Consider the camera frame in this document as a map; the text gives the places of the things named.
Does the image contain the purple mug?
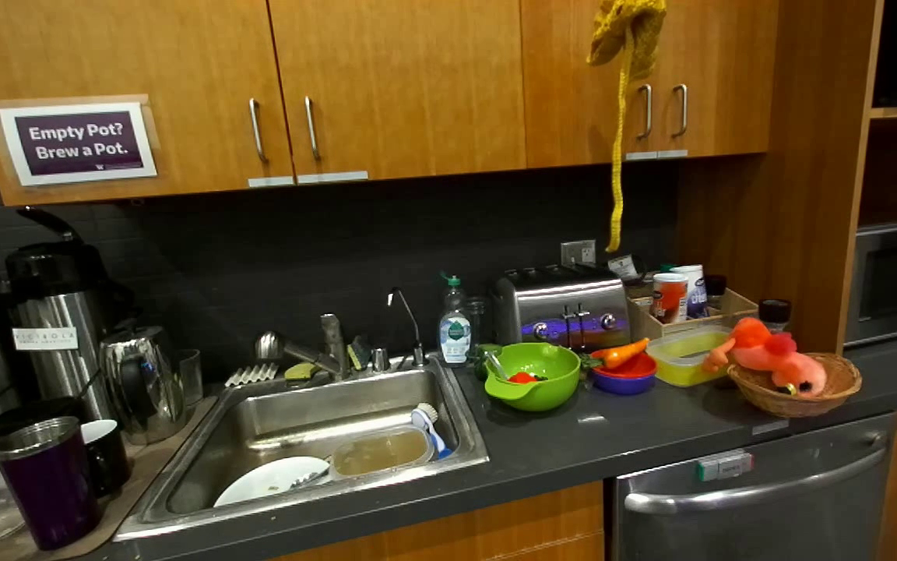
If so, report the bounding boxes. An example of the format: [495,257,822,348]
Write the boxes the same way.
[0,414,100,551]

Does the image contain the silver toaster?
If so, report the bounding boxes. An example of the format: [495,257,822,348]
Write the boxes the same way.
[499,267,628,348]

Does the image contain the stainless dishwasher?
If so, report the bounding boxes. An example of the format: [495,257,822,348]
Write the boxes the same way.
[608,414,893,561]

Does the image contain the yellow knitted towel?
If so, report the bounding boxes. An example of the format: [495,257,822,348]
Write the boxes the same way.
[587,0,670,251]

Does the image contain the cabinet door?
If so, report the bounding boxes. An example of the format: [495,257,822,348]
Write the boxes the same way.
[659,0,780,159]
[517,0,668,171]
[267,0,526,185]
[0,0,296,206]

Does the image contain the orange carrot toy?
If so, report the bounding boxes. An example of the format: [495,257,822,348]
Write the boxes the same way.
[592,335,650,370]

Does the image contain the green plastic bowl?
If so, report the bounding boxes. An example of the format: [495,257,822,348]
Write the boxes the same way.
[482,344,581,414]

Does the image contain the white plate in sink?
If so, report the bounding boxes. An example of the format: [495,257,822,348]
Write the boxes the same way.
[215,454,330,507]

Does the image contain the dark lidded jar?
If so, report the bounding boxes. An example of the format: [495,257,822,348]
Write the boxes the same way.
[705,273,730,310]

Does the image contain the blue small bowl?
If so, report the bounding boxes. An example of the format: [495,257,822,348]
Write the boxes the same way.
[592,356,656,396]

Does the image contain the yellow-green plastic container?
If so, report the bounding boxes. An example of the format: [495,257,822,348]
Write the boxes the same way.
[649,328,730,385]

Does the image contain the lower cabinet doors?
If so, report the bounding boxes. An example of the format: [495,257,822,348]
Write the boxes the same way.
[278,483,605,561]

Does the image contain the stainless steel sink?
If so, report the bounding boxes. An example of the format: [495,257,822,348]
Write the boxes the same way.
[116,366,489,541]

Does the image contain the rightmost upper cabinet door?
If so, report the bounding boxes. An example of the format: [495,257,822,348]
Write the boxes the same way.
[659,0,780,159]

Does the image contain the purple sign on cabinet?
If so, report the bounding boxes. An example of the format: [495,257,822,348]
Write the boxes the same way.
[0,99,157,191]

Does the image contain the steel coffee airpot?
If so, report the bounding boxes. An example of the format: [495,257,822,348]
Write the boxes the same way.
[7,206,113,418]

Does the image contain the red white canister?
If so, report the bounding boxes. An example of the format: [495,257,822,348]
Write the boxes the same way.
[650,273,689,325]

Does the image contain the chrome faucet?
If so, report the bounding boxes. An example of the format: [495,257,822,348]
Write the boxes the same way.
[383,288,423,367]

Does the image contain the wicker basket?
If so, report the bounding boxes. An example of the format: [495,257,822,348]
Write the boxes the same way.
[727,353,862,420]

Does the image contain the black pepper grinder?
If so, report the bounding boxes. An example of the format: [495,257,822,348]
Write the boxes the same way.
[761,300,791,329]

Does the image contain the wall power outlet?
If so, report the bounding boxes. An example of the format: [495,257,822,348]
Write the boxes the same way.
[560,241,596,267]

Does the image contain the black mug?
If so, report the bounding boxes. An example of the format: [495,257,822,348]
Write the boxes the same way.
[81,418,130,494]

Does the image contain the dish soap bottle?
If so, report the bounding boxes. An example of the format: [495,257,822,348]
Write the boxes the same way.
[438,273,474,366]

